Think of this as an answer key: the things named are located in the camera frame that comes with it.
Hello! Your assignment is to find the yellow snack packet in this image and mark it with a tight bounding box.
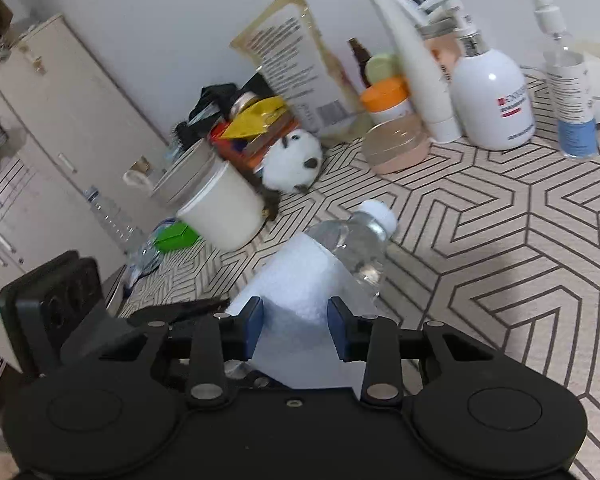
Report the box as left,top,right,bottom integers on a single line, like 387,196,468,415
220,97,288,141

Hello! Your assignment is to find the small brown bottle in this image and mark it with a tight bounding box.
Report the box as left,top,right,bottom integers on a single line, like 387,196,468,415
348,37,376,88

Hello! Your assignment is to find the orange lid jar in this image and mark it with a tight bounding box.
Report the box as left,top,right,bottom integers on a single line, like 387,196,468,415
359,77,413,123

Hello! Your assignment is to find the clear toiletry holder cup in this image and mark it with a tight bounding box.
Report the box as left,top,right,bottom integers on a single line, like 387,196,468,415
420,17,463,83

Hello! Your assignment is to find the blue label water bottle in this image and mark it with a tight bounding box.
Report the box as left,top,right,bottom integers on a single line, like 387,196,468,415
225,200,398,391

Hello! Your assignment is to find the gold tape roll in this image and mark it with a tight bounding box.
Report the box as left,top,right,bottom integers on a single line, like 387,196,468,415
230,92,261,116

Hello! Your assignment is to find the cream white cup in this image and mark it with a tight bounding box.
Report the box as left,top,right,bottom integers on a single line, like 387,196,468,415
176,160,266,252

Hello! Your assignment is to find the white pump lotion bottle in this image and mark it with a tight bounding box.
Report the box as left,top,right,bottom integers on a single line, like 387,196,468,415
450,10,537,151

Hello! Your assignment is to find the white cosmetic tube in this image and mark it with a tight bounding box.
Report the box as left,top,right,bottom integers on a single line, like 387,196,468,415
364,0,463,143

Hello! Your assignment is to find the pink compact case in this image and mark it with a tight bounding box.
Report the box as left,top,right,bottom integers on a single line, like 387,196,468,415
362,112,431,175

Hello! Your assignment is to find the green box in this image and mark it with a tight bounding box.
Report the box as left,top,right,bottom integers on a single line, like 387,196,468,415
152,223,201,253

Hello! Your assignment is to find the beige mug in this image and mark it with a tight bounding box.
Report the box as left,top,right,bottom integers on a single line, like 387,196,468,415
124,137,223,208

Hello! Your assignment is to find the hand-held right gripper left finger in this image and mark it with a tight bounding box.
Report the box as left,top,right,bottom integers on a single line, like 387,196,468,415
97,296,266,408

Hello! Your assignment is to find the plush panda toy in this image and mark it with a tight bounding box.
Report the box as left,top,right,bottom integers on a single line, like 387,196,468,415
260,129,324,196

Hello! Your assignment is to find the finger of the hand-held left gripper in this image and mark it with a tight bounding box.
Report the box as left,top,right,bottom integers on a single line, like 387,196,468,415
130,297,231,326

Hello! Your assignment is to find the grey laptop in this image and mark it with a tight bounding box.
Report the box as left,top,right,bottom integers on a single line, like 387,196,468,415
102,265,128,311

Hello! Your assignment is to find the geometric patterned tablecloth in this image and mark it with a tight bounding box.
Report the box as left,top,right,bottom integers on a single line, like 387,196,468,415
115,65,600,480

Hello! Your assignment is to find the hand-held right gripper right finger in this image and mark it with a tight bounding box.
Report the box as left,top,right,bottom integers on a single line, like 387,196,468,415
328,296,496,403

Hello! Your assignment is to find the white wipe cloth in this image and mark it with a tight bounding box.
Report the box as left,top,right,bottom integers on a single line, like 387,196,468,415
227,234,376,391

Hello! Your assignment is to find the clear spray bottle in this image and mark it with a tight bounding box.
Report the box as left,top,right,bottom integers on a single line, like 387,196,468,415
526,0,600,160

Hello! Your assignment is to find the red box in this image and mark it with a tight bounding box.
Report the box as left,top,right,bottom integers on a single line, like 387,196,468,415
210,110,301,171

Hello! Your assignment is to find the beige printed pouch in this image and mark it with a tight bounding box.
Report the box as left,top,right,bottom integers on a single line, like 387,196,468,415
230,0,368,133

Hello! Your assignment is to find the black hair brush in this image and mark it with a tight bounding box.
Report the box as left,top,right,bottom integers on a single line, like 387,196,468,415
172,120,201,151

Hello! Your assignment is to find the black cloth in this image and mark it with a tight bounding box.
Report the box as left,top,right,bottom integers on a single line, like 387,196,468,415
187,72,276,126

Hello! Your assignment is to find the cream cabinet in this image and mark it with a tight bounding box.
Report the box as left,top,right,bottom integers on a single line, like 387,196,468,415
0,12,176,311

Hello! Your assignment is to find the pale green round lid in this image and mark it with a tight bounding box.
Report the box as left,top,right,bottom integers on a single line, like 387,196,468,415
365,52,403,86

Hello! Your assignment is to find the small empty clear bottle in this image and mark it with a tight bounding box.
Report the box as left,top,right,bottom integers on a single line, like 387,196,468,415
82,186,146,256

